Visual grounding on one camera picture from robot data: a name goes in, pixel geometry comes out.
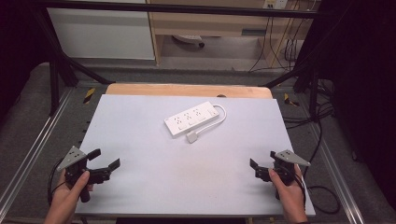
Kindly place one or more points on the person's right hand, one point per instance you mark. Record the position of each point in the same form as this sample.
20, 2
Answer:
291, 199

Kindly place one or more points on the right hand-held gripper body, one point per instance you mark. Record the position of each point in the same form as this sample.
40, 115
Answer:
288, 158

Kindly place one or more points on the grey object under desk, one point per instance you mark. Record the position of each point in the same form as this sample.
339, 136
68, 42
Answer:
188, 39

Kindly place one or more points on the person's left hand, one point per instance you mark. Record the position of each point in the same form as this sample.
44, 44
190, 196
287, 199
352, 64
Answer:
68, 194

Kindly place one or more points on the white power strip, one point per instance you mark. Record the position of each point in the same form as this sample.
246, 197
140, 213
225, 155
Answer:
191, 118

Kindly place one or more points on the white cabinet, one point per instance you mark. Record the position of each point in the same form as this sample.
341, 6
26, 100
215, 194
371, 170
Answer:
102, 34

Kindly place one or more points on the wooden board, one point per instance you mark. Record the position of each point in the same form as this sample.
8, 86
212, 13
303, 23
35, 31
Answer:
186, 90

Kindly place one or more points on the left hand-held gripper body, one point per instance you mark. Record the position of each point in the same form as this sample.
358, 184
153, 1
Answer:
74, 158

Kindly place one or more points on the aluminium floor rail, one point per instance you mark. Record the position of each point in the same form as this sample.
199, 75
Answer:
336, 174
37, 143

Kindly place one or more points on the wooden desk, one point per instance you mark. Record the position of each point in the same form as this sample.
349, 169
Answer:
218, 26

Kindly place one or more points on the black metal frame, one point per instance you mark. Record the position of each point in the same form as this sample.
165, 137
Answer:
174, 9

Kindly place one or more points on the black curtain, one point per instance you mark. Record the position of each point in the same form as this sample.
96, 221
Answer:
364, 93
15, 46

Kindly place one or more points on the white wall socket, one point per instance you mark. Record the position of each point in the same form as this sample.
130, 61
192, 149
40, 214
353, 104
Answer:
275, 3

